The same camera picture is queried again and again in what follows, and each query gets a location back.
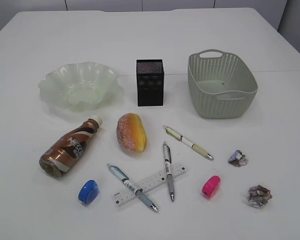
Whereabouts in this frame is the small paper ball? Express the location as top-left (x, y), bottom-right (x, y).
top-left (228, 149), bottom-right (248, 167)

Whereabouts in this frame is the grey pen with clip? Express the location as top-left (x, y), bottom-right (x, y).
top-left (162, 141), bottom-right (175, 202)

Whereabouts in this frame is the beige and white pen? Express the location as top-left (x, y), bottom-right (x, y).
top-left (162, 125), bottom-right (214, 161)

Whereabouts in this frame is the orange bread roll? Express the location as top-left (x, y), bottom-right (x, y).
top-left (116, 113), bottom-right (147, 153)

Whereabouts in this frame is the pink pencil sharpener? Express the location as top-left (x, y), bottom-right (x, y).
top-left (201, 175), bottom-right (221, 199)

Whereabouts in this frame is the green wavy glass plate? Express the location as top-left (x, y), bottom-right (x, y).
top-left (38, 61), bottom-right (118, 112)

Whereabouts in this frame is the brown coffee bottle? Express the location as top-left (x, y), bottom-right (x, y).
top-left (39, 115), bottom-right (103, 178)

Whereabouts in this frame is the blue-grey pen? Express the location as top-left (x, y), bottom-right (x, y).
top-left (106, 163), bottom-right (159, 213)

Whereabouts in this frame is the black mesh pen holder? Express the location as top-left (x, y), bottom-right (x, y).
top-left (136, 59), bottom-right (165, 107)

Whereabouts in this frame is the blue pencil sharpener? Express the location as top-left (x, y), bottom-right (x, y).
top-left (78, 179), bottom-right (100, 205)

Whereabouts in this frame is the large paper ball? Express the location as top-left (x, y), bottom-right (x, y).
top-left (248, 185), bottom-right (273, 208)

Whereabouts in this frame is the grey-green plastic basket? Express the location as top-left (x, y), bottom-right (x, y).
top-left (187, 49), bottom-right (258, 119)

